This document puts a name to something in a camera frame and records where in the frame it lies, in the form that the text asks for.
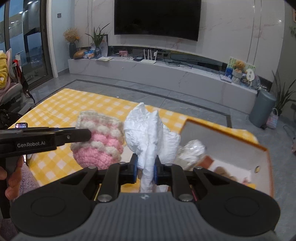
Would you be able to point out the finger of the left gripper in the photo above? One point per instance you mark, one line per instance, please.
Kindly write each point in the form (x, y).
(71, 135)

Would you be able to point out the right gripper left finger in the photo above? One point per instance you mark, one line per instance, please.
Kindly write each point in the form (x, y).
(114, 177)

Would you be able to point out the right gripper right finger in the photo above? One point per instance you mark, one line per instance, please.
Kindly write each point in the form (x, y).
(173, 176)

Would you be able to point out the pink white crochet pouch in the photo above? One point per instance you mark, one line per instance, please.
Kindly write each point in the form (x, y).
(106, 144)

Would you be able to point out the white plastic bag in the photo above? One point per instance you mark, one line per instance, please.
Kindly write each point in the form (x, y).
(149, 138)

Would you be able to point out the person's left hand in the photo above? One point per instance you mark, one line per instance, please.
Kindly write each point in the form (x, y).
(14, 180)

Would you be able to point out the clear crumpled plastic ball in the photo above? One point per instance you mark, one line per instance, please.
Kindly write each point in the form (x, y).
(190, 155)

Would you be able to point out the grey stroller seat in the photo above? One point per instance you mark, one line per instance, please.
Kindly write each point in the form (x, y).
(15, 95)

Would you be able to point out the orange cardboard box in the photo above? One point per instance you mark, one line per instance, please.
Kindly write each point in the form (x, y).
(237, 151)

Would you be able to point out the grey marble TV console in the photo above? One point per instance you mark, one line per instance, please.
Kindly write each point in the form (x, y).
(190, 81)

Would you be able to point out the dried yellow flower vase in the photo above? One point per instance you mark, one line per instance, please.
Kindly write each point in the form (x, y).
(72, 36)

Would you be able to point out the green plant in vase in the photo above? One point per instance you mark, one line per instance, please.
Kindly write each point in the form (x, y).
(97, 37)

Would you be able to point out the white wifi router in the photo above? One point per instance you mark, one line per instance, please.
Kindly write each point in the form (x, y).
(149, 57)

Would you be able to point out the pink woven small basket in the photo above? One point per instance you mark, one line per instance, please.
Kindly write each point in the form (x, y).
(273, 119)

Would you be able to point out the grey round trash bin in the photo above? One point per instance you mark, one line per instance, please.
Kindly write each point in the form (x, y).
(262, 108)

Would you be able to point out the brown teddy bear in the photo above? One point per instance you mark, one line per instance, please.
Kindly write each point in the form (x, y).
(238, 69)

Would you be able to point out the potted long-leaf plant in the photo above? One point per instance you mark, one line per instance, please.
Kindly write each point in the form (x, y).
(283, 94)

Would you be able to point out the black wall television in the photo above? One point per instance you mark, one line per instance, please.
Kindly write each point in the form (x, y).
(171, 18)

